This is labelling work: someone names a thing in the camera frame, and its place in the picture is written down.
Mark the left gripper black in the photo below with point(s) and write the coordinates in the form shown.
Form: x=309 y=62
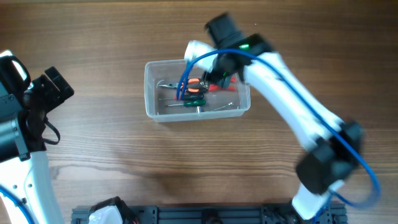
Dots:
x=42 y=84

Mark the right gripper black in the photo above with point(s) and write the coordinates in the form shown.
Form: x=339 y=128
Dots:
x=211 y=78

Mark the red handled cutting pliers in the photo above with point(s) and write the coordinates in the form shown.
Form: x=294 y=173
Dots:
x=222 y=88

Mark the orange black needle-nose pliers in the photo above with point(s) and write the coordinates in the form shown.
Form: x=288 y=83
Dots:
x=194 y=85

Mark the small silver wrench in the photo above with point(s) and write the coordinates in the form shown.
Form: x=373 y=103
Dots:
x=225 y=106

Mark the clear plastic container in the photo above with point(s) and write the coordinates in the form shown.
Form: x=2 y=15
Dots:
x=170 y=71

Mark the green handled screwdriver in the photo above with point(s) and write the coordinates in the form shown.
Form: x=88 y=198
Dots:
x=193 y=103

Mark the red and black screwdriver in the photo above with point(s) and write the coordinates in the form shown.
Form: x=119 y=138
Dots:
x=186 y=97

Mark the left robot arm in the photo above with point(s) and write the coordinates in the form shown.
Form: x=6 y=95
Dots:
x=26 y=188

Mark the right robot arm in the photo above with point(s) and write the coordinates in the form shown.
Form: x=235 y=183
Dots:
x=331 y=145

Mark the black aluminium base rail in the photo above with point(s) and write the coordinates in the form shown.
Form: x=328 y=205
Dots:
x=270 y=213

